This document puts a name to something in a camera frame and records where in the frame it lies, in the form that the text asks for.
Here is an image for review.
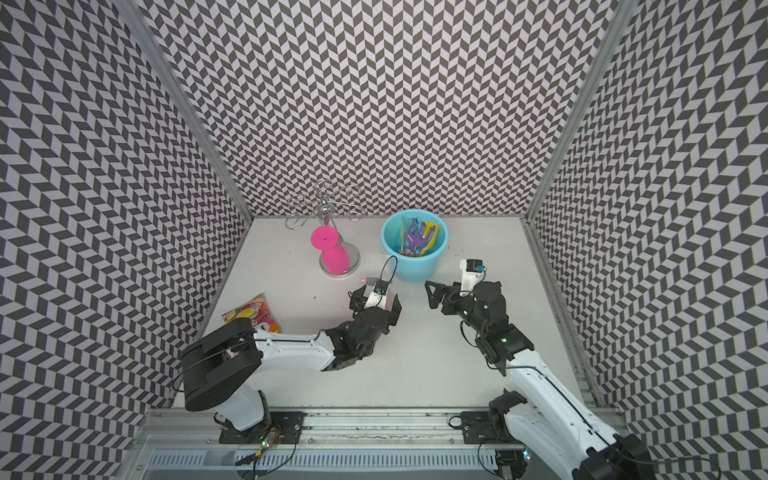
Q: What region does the purple rake pink handle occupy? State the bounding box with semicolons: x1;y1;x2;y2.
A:
406;218;424;255

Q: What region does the yellow toy shovel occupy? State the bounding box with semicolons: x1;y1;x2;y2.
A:
419;221;440;256

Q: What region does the clear pink plastic glass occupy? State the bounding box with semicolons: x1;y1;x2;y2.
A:
360;277;396;311

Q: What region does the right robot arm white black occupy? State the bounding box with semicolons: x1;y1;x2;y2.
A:
425;281;655;479

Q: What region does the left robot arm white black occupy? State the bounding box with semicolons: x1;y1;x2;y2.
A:
180;281;402;433

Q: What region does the turquoise plastic bucket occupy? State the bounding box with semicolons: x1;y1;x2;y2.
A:
380;209;450;283

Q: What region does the orange candy bag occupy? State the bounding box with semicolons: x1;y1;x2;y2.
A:
222;293;282;333

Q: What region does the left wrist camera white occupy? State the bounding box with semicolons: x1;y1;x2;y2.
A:
365;277;389;309

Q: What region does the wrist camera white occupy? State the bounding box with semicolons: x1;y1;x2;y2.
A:
365;277;389;309
460;259;486;292

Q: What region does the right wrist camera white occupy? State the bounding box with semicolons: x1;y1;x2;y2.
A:
460;259;486;292

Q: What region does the chrome wire glass rack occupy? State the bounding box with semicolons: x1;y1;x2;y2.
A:
284;180;365;279

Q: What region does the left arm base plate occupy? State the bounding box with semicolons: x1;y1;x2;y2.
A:
214;410;307;446

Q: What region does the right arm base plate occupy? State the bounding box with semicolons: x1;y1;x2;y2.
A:
448;406;547;446

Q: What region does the aluminium front rail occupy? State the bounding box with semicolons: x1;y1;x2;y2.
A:
122;406;643;480

